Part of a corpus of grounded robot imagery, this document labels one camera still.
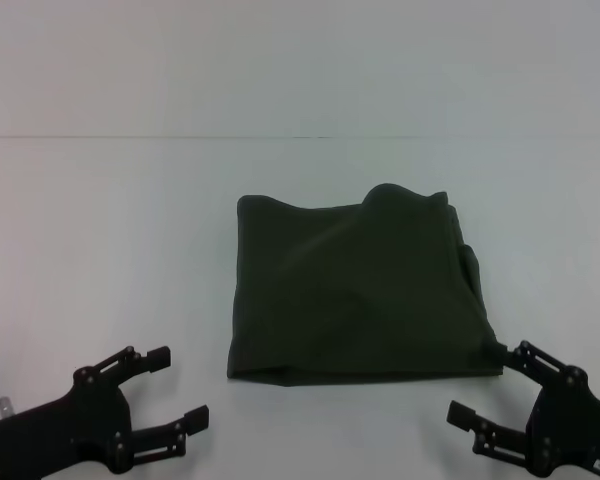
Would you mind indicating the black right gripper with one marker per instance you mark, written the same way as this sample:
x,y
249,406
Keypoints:
x,y
575,425

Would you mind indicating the dark green printed t-shirt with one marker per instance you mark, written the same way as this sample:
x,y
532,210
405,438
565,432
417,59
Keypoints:
x,y
350,290

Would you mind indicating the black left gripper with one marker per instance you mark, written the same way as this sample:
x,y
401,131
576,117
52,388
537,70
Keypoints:
x,y
55,430

